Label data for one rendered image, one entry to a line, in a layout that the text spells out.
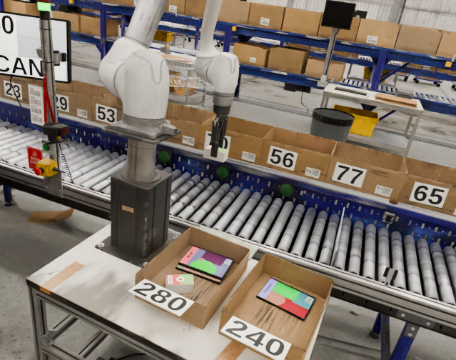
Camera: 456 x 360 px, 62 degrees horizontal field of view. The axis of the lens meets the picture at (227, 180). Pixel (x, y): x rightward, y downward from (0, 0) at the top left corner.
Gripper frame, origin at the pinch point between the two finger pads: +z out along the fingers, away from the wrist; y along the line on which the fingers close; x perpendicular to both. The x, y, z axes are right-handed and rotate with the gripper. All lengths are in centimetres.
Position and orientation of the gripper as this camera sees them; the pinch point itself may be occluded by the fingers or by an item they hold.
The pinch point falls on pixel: (217, 148)
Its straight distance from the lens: 174.2
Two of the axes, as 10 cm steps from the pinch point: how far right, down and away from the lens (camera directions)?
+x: -9.3, -2.6, 2.7
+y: 3.5, -3.6, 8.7
